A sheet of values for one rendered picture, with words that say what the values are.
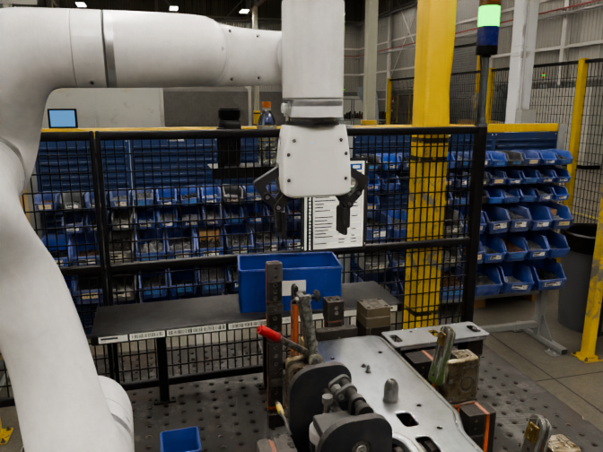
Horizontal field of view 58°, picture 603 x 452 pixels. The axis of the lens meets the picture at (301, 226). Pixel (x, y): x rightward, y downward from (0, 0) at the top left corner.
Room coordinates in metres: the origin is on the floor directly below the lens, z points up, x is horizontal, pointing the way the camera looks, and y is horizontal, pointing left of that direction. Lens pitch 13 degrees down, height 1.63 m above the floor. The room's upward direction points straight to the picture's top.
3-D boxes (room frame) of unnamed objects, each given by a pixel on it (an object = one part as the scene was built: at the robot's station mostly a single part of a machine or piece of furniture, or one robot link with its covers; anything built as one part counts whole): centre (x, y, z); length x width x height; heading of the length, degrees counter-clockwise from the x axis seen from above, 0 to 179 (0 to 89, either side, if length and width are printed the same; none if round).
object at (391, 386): (1.06, -0.19, 1.02); 0.03 x 0.03 x 0.07
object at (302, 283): (1.57, 0.04, 1.10); 0.30 x 0.17 x 0.13; 98
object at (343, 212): (0.78, -0.07, 1.47); 0.03 x 0.03 x 0.07; 16
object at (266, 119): (1.77, 0.11, 1.53); 0.06 x 0.06 x 0.20
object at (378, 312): (1.48, -0.21, 0.88); 0.08 x 0.08 x 0.36; 16
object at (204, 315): (1.54, 0.15, 1.02); 0.90 x 0.22 x 0.03; 106
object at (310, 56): (0.77, -0.01, 1.70); 0.09 x 0.08 x 0.13; 18
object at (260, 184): (0.75, 0.03, 1.52); 0.08 x 0.01 x 0.06; 106
